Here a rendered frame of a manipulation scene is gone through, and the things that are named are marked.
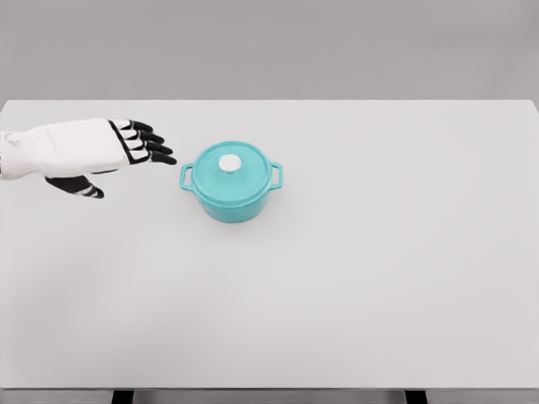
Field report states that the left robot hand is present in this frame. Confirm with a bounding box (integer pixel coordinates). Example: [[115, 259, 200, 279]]
[[24, 117, 178, 200]]

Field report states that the turquoise pot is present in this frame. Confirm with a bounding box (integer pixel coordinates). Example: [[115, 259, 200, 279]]
[[179, 161, 285, 224]]

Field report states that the turquoise lid with white knob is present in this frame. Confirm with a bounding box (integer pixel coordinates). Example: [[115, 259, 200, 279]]
[[192, 141, 271, 210]]

